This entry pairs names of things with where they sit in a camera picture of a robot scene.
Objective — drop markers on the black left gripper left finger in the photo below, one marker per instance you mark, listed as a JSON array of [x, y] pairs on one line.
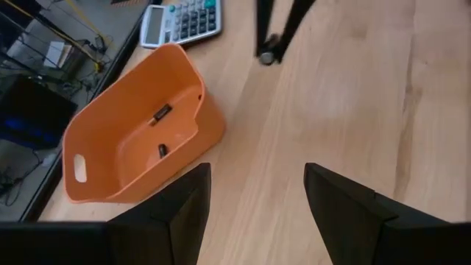
[[173, 228]]

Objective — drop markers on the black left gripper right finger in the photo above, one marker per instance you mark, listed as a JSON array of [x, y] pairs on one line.
[[353, 228]]

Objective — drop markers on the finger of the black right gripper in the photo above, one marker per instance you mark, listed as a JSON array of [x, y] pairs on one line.
[[264, 22], [294, 22]]

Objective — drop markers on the grey desk calculator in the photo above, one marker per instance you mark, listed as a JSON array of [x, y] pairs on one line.
[[184, 22]]

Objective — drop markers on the orange plastic basket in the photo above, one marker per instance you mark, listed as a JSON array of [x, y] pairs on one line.
[[103, 121]]

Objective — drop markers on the black monitor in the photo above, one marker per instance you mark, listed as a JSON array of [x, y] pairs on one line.
[[33, 114]]

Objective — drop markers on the small white box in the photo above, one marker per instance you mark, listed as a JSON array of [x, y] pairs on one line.
[[54, 54]]

